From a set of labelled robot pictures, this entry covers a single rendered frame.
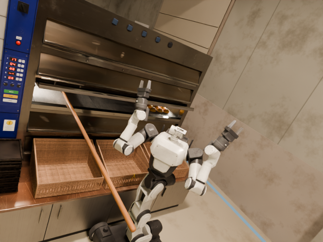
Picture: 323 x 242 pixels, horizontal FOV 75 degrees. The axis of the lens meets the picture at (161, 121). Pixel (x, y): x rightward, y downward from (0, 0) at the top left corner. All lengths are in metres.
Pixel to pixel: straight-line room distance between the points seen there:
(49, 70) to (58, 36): 0.28
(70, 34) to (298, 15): 3.35
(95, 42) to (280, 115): 2.90
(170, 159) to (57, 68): 1.19
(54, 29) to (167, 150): 1.26
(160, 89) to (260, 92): 2.03
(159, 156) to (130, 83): 0.94
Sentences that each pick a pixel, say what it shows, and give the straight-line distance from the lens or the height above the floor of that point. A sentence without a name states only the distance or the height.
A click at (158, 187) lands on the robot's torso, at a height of 0.99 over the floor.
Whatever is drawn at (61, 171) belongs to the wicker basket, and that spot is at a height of 0.59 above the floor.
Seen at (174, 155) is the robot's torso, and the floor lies 1.34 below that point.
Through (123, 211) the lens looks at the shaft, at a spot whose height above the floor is 1.20.
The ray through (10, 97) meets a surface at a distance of 2.02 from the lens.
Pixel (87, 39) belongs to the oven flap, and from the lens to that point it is 2.00.
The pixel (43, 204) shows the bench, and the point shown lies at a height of 0.57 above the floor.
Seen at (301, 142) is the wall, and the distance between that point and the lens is 3.67.
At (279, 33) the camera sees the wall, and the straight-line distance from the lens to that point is 4.16.
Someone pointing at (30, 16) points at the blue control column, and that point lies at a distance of 1.86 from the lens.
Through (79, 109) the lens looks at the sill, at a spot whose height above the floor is 1.18.
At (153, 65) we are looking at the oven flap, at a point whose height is 1.79.
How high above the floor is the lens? 2.06
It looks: 20 degrees down
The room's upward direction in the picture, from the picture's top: 23 degrees clockwise
